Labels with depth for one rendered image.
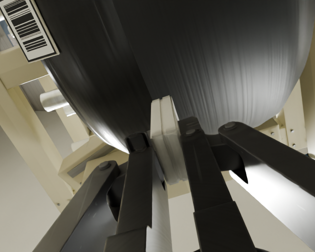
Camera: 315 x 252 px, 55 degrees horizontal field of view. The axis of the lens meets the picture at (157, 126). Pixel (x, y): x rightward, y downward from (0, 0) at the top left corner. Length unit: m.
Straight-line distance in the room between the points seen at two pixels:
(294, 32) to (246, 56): 0.05
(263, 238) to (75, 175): 2.37
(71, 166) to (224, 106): 0.80
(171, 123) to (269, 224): 3.14
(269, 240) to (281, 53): 2.90
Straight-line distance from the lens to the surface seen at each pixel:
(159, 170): 0.15
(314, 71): 0.63
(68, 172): 1.09
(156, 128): 0.16
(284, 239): 3.17
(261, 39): 0.31
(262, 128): 0.90
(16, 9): 0.31
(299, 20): 0.33
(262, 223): 3.30
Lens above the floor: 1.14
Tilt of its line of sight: 28 degrees up
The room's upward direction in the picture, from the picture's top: 159 degrees clockwise
